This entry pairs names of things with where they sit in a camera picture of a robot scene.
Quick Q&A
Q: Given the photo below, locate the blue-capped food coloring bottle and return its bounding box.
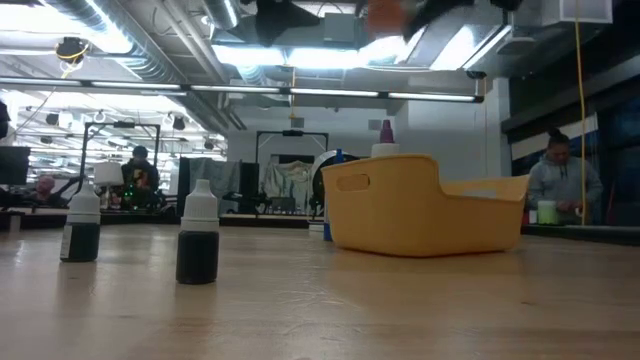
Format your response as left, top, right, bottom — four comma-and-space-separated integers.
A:
322, 148, 346, 243

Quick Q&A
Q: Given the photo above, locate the small white-capped dropper bottle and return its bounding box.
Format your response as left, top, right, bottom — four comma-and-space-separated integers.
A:
175, 178, 221, 286
59, 181, 102, 264

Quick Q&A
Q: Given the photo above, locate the purple-capped food coloring bottle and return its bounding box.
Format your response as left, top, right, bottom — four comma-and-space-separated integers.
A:
370, 118, 401, 159

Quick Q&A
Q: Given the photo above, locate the grey ceiling box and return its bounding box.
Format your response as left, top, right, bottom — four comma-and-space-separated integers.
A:
323, 12, 362, 45

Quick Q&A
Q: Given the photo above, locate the long tube light fixture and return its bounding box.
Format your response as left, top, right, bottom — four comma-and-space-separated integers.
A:
0, 75, 485, 105

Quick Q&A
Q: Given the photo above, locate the white ceiling box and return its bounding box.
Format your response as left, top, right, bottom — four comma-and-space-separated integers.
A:
542, 0, 614, 26

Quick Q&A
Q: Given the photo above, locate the beige cloth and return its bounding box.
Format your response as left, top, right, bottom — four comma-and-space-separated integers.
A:
262, 158, 314, 201

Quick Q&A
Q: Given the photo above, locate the grey cloth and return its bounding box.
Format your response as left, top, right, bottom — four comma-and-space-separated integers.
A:
187, 157, 242, 204

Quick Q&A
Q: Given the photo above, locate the yellow plastic bin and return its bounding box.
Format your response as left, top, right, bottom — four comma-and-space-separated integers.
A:
320, 153, 530, 259

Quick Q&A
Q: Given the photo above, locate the person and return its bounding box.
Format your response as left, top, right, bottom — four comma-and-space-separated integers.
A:
27, 174, 69, 209
527, 128, 605, 226
119, 144, 161, 211

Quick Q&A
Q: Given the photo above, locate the green cup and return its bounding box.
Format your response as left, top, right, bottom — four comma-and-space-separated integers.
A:
536, 199, 559, 226

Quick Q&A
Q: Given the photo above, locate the white table lamp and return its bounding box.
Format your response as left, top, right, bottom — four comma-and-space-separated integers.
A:
93, 160, 125, 209

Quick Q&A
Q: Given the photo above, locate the black monitor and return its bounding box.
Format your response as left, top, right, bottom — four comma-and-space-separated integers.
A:
0, 145, 31, 187

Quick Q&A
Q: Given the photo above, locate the smooth silver air duct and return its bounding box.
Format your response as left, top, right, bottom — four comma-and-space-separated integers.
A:
202, 0, 241, 30

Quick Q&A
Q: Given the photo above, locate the black rig frame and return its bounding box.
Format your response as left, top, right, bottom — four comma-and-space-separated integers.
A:
254, 129, 331, 216
79, 121, 162, 211

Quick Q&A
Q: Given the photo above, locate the ribbed silver air duct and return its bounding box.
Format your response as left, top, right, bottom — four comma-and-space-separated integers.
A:
44, 0, 181, 84

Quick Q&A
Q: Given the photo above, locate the yellow hanging cord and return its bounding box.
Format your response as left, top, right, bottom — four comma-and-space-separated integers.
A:
573, 0, 589, 226

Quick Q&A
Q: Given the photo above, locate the black cable reel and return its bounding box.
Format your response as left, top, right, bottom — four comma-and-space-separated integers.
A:
53, 35, 92, 65

